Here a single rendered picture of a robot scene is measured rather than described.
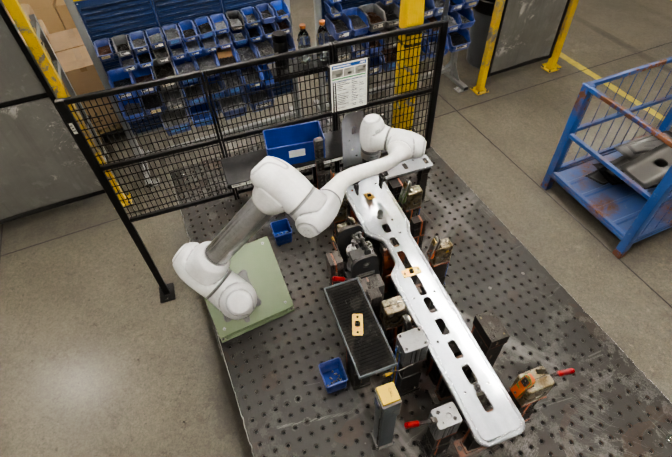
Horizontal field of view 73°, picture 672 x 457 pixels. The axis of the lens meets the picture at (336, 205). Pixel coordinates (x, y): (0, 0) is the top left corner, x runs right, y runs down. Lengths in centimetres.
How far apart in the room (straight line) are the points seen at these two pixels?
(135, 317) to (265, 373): 142
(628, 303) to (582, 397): 138
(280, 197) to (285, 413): 95
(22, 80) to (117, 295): 148
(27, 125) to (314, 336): 241
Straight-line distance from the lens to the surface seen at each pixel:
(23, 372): 350
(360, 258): 181
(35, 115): 362
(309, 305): 227
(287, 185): 152
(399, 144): 190
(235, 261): 218
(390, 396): 159
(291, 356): 216
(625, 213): 384
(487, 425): 178
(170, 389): 303
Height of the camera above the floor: 265
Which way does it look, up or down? 47 degrees down
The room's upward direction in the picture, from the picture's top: 3 degrees counter-clockwise
